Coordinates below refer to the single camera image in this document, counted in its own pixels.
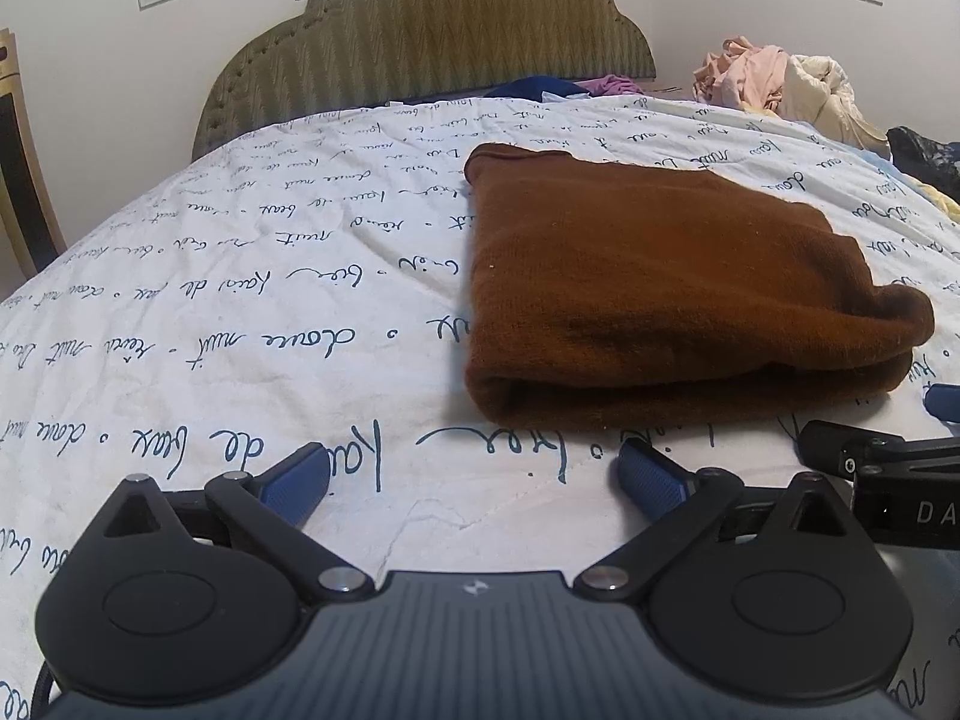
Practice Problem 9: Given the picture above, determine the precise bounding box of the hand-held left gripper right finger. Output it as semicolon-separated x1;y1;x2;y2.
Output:
574;437;872;604

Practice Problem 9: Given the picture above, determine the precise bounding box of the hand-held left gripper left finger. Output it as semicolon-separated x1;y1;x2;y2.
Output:
96;441;376;605

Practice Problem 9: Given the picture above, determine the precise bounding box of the brown knit sweater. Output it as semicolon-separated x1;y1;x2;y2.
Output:
463;142;936;432

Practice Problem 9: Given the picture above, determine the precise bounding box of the cream clothes pile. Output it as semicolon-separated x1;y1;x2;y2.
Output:
780;54;893;158

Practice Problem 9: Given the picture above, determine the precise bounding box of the pink clothes pile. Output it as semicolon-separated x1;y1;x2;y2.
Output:
691;35;796;117

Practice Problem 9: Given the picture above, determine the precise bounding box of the white script-printed blanket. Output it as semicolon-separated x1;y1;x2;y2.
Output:
0;94;960;720

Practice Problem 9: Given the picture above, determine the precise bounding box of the black cloth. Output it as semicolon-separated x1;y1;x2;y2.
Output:
886;126;960;185

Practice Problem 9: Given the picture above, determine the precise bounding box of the purple cloth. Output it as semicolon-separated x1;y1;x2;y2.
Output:
577;75;646;98

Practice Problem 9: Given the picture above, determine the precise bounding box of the dark blue cloth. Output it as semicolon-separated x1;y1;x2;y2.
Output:
484;75;590;100

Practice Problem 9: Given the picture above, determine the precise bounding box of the gold tower fan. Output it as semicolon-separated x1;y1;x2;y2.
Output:
0;28;68;278

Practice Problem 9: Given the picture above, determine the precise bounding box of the green padded headboard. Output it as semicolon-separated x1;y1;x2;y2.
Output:
191;0;657;162

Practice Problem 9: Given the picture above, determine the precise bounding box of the black cable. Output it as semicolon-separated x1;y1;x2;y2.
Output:
31;656;62;717

